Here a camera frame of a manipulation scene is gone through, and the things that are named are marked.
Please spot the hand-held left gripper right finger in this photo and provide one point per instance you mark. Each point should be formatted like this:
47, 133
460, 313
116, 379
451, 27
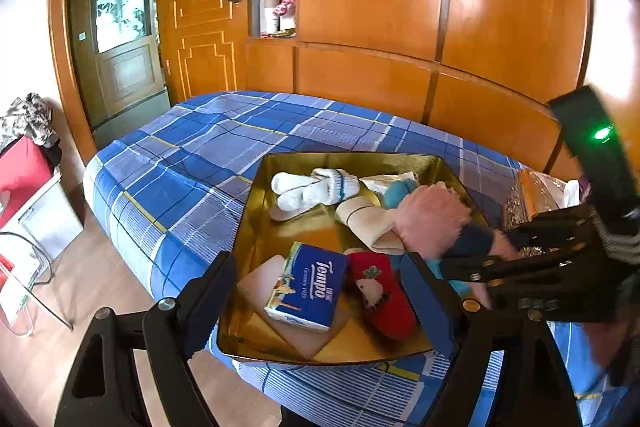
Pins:
425, 297

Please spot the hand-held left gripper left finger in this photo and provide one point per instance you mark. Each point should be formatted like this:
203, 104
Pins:
210, 302

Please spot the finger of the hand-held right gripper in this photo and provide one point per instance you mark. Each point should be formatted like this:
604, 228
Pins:
555, 232
540, 282

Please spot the red sock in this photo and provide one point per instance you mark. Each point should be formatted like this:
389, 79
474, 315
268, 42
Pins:
380, 297

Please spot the white rectangular pad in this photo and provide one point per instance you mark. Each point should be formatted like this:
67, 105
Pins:
260, 287

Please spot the pink fluffy sock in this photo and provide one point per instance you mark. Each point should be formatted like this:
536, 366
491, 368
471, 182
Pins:
430, 222

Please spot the cream sock with dark stripe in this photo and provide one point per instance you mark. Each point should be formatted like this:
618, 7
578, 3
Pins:
365, 222

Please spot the blue pocket tissue pack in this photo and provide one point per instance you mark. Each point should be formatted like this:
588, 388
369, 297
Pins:
305, 287

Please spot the blue plush toy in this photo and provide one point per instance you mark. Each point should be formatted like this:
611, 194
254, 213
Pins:
400, 194

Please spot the gold metal tray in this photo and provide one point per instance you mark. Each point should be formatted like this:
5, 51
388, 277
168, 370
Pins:
300, 227

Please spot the light blue sock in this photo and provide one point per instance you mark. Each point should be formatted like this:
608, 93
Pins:
385, 183

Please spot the white socks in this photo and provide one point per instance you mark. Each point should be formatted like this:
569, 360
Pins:
315, 189

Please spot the purple carton box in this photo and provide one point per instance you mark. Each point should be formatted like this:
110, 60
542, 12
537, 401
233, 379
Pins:
584, 188

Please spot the white facial tissue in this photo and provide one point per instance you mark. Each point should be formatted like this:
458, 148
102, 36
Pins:
562, 189

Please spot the blue plaid bedsheet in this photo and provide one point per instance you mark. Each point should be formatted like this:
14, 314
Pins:
175, 167

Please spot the white storage box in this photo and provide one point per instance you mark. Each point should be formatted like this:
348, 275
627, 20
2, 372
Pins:
50, 222

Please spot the glass table with metal legs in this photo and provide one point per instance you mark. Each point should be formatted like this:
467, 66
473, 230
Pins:
30, 267

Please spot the red box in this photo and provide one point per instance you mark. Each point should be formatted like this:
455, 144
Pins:
22, 177

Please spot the wooden wardrobe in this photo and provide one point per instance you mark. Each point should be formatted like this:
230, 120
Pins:
375, 7

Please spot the patterned grey cloth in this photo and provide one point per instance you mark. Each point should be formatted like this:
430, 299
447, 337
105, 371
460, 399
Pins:
25, 117

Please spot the wooden door with frosted glass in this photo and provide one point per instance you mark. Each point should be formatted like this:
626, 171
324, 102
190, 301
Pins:
125, 32

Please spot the wooden door with gold lines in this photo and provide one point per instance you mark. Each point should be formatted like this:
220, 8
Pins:
200, 7

